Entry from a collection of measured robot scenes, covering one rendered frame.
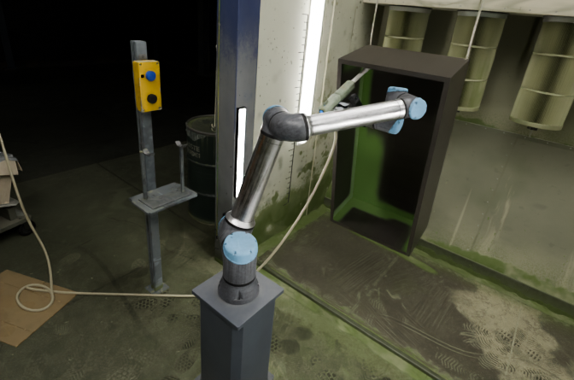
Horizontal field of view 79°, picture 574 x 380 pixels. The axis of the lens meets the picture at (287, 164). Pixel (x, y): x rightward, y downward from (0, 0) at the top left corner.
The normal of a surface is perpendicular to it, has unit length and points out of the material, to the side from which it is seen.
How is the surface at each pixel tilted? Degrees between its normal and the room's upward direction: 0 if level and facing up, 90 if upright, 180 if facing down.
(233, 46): 90
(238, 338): 90
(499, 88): 90
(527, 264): 57
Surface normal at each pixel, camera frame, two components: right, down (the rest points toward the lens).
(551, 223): -0.47, -0.28
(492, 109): -0.62, 0.26
